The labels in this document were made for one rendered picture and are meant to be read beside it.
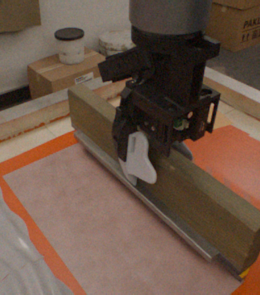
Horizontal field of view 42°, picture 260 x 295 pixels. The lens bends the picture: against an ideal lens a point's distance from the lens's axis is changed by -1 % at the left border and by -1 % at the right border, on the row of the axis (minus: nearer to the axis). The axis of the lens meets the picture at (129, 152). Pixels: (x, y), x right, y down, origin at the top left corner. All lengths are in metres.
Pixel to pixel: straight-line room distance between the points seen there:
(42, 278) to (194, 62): 0.28
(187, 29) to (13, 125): 0.39
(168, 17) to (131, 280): 0.28
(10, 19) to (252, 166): 2.04
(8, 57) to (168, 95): 2.24
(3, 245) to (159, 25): 0.31
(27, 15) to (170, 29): 2.20
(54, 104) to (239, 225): 0.41
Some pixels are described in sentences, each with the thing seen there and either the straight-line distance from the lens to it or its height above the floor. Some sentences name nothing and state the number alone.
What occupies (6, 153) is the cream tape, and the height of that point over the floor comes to 0.95.
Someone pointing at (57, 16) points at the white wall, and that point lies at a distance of 2.62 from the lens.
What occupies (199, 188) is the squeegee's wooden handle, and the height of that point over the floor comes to 1.05.
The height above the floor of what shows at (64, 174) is 0.95.
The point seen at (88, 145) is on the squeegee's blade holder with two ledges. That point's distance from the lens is 0.53.
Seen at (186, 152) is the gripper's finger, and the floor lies 1.04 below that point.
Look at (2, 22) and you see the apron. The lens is 2.41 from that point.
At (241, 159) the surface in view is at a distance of 0.58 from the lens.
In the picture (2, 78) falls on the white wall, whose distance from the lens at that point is 2.58.
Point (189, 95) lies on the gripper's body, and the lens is 0.32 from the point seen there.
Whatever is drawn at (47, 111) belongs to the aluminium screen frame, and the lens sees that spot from 0.64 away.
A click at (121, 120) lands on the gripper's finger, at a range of 0.38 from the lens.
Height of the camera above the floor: 1.31
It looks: 39 degrees down
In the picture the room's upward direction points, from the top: straight up
